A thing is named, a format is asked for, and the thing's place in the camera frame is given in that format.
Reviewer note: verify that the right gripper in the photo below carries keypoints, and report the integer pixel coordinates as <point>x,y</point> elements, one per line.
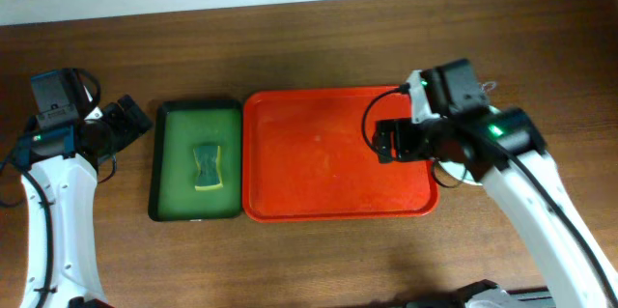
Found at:
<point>393,140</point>

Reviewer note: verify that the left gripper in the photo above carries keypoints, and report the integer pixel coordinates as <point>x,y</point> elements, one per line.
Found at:
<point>127,118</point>

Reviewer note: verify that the mint green plate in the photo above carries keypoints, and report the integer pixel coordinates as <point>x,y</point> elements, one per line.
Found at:
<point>454,170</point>

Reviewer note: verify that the green yellow sponge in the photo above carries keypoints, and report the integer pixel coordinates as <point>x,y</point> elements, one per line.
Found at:
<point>207,159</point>

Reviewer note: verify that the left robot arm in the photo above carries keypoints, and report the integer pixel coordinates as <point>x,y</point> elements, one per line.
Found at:
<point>57,158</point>

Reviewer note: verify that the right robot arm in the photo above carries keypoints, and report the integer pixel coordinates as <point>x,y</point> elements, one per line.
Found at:
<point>453,121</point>

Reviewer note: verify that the dark green soapy tray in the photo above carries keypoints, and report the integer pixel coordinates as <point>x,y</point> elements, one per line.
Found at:
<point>181,127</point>

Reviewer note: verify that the red plastic tray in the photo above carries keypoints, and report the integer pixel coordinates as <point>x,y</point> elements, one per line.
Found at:
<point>304,158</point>

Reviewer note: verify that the grey aluminium base rail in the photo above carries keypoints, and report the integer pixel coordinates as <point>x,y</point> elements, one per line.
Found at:
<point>490,298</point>

